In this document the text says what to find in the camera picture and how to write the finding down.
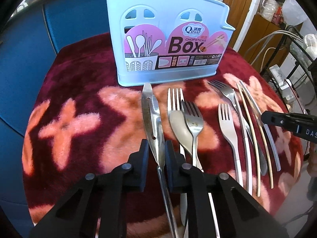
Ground silver spoon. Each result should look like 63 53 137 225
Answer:
169 110 193 156

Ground silver slotted tongs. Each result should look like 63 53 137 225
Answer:
141 83 179 237

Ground silver fork short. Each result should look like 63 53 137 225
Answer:
218 104 243 186

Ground beige chopstick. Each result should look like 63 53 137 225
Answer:
237 81 274 197

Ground silver fork centre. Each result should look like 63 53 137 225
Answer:
182 101 204 170

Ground silver fork long angled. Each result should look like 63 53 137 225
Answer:
207 80 268 176

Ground grey cables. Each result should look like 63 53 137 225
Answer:
243 24 313 66

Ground white power strip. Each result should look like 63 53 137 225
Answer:
269 64 295 103

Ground light blue chopsticks box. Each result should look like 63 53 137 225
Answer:
106 0 234 86

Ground silver grey chopstick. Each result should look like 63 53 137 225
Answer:
239 80 282 172

